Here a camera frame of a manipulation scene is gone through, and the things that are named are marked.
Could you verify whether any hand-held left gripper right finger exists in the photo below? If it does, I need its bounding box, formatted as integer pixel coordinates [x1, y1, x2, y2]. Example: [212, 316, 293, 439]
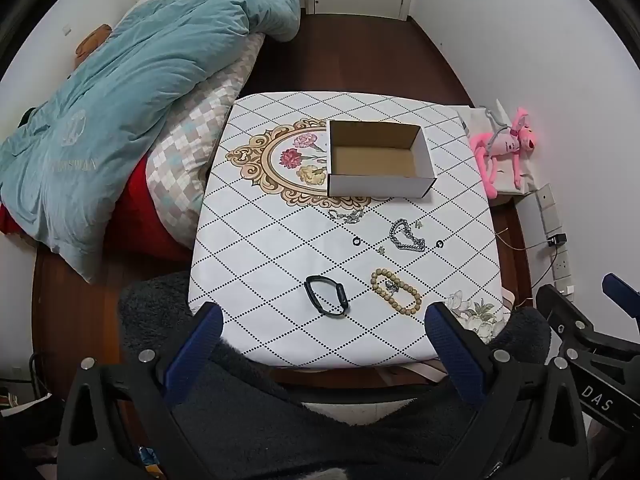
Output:
[424, 302, 591, 480]

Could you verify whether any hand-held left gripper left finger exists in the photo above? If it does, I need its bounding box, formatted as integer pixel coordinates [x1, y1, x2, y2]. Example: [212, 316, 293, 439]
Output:
[59, 302, 224, 480]

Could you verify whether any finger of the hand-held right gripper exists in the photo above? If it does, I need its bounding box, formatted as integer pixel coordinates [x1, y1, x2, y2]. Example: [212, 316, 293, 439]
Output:
[602, 273, 640, 321]
[536, 284, 608, 356]

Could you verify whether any wooden bead bracelet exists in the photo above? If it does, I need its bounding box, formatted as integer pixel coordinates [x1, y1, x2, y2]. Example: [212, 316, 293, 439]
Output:
[370, 268, 423, 317]

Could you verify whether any silver chain bracelet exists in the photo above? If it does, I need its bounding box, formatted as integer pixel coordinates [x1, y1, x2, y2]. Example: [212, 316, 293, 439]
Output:
[389, 218, 428, 253]

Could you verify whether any black smart band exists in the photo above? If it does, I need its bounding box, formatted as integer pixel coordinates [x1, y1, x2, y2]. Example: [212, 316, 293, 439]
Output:
[304, 275, 348, 318]

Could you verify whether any silver pendant necklace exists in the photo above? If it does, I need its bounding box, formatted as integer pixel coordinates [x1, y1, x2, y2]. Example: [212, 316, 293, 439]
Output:
[328, 208, 365, 225]

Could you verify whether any white cardboard box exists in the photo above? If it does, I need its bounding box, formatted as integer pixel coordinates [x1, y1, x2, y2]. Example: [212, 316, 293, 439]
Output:
[327, 120, 436, 198]

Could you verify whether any white diamond-pattern tablecloth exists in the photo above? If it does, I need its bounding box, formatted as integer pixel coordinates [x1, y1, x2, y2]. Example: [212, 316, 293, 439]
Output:
[187, 91, 512, 368]

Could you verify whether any red blanket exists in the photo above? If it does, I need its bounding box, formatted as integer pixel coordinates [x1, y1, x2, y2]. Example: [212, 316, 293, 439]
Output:
[0, 152, 193, 263]

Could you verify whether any pink plush toy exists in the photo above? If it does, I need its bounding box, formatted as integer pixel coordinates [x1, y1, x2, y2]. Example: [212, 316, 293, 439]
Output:
[468, 106, 543, 200]

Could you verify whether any checkered pillow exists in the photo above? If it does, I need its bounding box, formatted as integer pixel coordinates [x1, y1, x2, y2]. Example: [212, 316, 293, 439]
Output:
[145, 34, 266, 251]

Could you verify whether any teal duvet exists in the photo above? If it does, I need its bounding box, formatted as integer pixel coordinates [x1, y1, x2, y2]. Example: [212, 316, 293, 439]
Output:
[0, 0, 303, 283]

